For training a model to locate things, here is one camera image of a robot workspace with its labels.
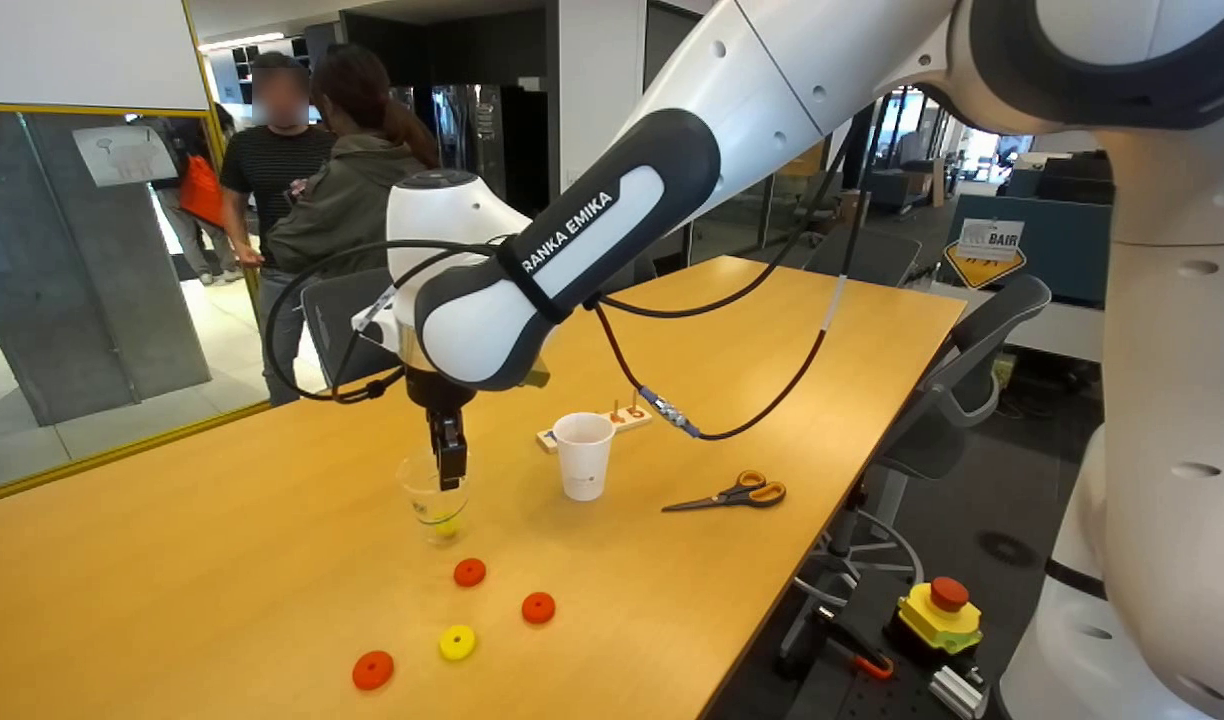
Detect black armrest chair right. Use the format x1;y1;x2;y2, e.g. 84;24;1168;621
887;266;1059;483

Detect yellow ring front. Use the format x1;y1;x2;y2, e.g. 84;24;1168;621
431;625;483;666

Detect clear plastic cup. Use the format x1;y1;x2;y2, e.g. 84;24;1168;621
405;461;473;540

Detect white paper cup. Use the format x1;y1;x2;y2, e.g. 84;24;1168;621
551;412;616;505

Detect person in black shirt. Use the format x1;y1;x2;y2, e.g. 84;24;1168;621
218;50;326;266

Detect yellow red emergency stop button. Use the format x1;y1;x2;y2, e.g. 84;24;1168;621
895;576;982;655

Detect white number peg board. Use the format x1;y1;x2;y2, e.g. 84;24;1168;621
536;405;652;453

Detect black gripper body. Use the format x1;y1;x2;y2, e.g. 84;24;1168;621
408;373;473;433

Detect orange handled scissors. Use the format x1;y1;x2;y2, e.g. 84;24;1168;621
676;471;789;510

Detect person in green hoodie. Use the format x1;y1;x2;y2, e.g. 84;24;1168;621
260;42;439;405

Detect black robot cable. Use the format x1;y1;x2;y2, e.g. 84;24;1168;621
260;117;861;447

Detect grey office chair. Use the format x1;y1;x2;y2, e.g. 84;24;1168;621
300;266;401;382

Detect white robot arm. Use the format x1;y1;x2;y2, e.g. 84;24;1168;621
356;0;1224;720

